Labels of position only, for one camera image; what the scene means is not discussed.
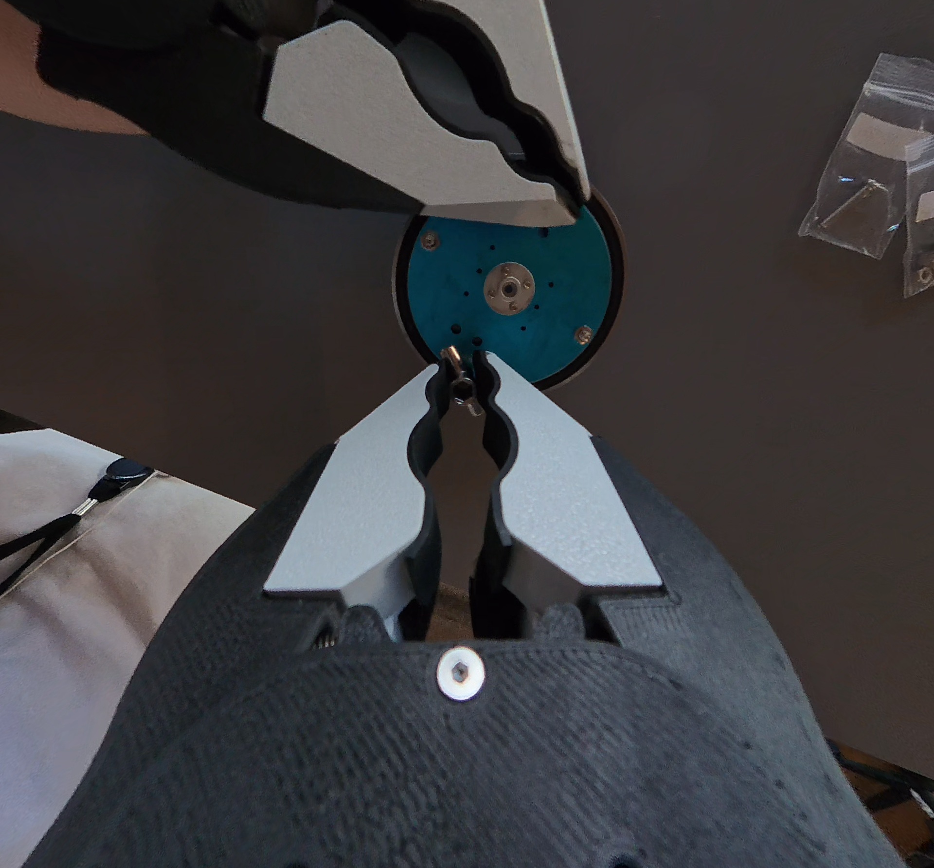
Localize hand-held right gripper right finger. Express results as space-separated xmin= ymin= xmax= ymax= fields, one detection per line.
xmin=474 ymin=351 xmax=664 ymax=630

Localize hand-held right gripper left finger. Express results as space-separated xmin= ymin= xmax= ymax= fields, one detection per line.
xmin=263 ymin=361 xmax=444 ymax=641

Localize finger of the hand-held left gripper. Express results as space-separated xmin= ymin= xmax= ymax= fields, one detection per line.
xmin=368 ymin=0 xmax=592 ymax=202
xmin=263 ymin=20 xmax=585 ymax=228

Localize metal cross socket wrench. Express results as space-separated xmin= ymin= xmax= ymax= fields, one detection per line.
xmin=440 ymin=346 xmax=485 ymax=418

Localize blue disc with black rim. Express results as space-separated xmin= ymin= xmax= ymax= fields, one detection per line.
xmin=393 ymin=185 xmax=627 ymax=392

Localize person's left forearm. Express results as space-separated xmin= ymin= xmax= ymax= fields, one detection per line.
xmin=0 ymin=0 xmax=150 ymax=137

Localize person's white t-shirt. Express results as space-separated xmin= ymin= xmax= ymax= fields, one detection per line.
xmin=0 ymin=429 xmax=256 ymax=868

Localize clear plastic parts bag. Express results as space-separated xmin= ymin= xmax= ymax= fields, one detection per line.
xmin=797 ymin=54 xmax=934 ymax=259
xmin=901 ymin=138 xmax=934 ymax=300

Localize black lanyard strap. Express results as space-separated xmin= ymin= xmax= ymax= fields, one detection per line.
xmin=0 ymin=458 xmax=156 ymax=592

